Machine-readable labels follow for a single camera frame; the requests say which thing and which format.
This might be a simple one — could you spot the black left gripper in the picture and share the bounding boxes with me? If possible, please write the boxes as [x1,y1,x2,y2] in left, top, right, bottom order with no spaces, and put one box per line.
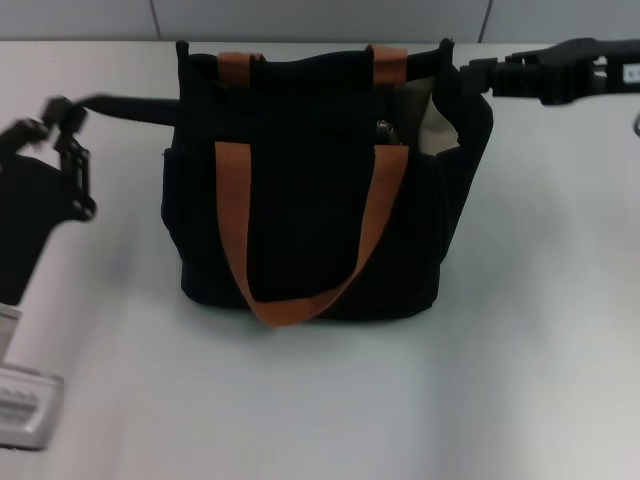
[0,97,98,307]

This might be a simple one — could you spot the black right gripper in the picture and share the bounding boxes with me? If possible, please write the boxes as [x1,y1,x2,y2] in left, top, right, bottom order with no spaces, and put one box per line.
[458,36,640,106]

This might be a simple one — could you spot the silver zipper pull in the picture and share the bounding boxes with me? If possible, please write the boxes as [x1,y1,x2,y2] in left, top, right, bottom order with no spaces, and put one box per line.
[374,118,401,146]

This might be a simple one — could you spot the black food bag orange handles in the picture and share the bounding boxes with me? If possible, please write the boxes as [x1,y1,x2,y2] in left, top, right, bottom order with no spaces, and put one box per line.
[74,37,496,329]

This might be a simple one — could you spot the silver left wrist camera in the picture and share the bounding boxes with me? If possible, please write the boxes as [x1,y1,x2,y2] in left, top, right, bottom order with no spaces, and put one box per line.
[0,367,65,450]

